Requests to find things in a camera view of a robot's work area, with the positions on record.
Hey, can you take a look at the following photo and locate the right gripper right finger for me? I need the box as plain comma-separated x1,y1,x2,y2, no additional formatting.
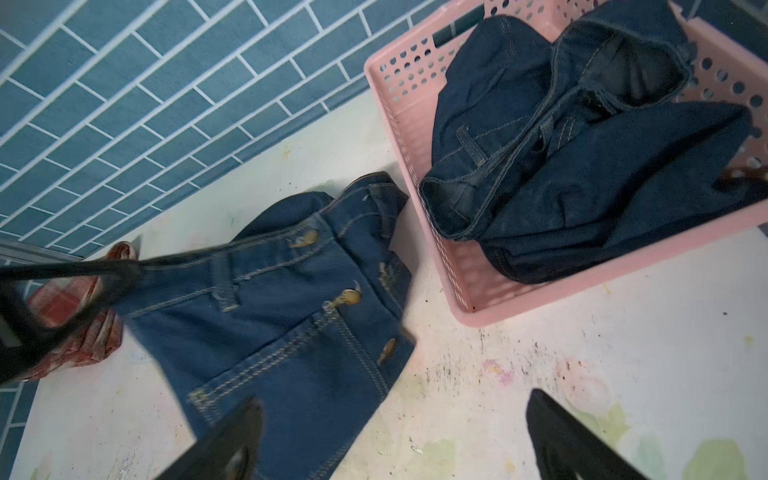
526,388,644,480

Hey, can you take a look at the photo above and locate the red plaid skirt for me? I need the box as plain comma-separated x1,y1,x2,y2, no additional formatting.
17,241,138,383

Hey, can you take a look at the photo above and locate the dark navy denim skirt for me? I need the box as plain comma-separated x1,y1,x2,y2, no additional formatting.
419,1,767,284

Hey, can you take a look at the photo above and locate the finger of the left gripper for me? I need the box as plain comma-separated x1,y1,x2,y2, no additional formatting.
1,259,142,384

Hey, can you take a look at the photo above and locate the pink plastic basket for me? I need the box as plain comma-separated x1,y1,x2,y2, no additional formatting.
364,1,767,327

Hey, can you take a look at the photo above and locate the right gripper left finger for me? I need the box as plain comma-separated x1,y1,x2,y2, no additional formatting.
156,397,264,480

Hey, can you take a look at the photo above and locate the blue denim skirt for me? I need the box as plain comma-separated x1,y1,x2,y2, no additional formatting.
116,172,414,479

